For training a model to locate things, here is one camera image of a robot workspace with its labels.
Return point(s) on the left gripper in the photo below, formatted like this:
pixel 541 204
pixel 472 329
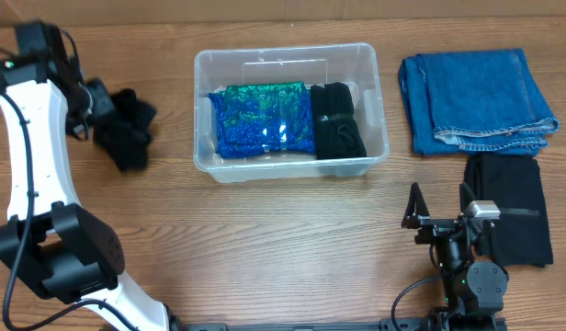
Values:
pixel 105 103

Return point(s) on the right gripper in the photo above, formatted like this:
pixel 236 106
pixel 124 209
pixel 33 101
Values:
pixel 415 214

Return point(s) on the black cloth with tape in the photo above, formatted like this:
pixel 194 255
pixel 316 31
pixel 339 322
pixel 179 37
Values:
pixel 520 236

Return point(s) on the blue denim jeans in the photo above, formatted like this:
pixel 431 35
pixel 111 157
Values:
pixel 474 102

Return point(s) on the small black garment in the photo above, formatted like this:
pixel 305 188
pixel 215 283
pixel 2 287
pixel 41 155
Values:
pixel 336 134

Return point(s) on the blue green sequin fabric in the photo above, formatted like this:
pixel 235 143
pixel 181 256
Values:
pixel 258 119

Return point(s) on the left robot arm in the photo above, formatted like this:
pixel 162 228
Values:
pixel 50 242

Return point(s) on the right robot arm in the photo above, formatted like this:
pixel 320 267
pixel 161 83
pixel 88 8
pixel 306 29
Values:
pixel 474 288

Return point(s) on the clear plastic storage bin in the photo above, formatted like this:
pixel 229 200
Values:
pixel 354 64

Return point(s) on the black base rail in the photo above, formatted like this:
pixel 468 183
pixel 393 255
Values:
pixel 385 324

